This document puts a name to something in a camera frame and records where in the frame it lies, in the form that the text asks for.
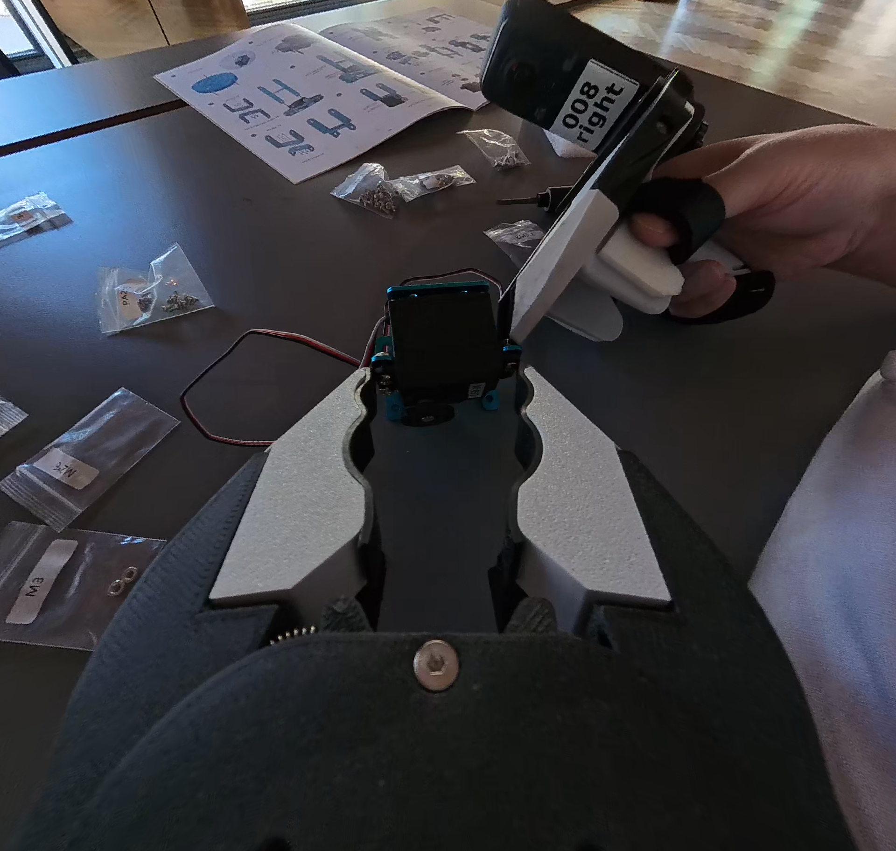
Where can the clear parts bag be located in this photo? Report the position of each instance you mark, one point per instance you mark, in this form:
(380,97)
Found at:
(8,417)

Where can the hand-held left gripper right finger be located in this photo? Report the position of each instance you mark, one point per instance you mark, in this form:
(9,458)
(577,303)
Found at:
(588,508)

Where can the assembly instruction booklet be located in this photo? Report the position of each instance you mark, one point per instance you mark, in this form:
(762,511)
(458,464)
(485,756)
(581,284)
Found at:
(336,137)

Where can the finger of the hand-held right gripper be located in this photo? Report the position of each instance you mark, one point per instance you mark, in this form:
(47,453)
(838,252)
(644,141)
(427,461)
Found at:
(588,319)
(560,270)

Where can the clear bag of tiny screws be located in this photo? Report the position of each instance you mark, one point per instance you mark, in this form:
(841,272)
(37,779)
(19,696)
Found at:
(147,291)

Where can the person's right forearm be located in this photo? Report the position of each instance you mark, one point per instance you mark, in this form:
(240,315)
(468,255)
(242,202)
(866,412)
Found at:
(883,221)

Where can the clear bag with two nuts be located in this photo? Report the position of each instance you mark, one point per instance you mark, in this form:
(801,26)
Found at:
(63,585)

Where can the clear labelled bag of nuts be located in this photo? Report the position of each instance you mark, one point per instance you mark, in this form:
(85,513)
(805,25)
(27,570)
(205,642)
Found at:
(434,182)

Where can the crumpled clear bag of nuts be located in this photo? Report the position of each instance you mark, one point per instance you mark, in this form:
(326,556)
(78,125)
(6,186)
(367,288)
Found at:
(371,193)

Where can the blue servo bracket assembly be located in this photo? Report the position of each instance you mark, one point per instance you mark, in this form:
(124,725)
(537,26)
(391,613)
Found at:
(437,340)

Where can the person's right hand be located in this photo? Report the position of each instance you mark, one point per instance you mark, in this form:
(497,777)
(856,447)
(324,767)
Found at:
(784,200)

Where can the clear bag with orange part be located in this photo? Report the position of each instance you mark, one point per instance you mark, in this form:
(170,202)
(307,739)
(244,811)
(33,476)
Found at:
(31,217)

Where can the clear labelled flat bag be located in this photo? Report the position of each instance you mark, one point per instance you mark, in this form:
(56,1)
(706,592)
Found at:
(98,452)

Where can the small clear bag of screws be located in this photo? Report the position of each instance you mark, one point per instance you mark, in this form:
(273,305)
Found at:
(514,235)

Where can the black screwdriver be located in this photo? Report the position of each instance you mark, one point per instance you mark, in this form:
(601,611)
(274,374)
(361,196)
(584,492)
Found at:
(540,198)

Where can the person's white t-shirt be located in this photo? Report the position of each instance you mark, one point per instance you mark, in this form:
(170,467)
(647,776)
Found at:
(840,585)

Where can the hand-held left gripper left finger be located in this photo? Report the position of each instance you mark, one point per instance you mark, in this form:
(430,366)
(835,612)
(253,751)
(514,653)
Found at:
(294,508)

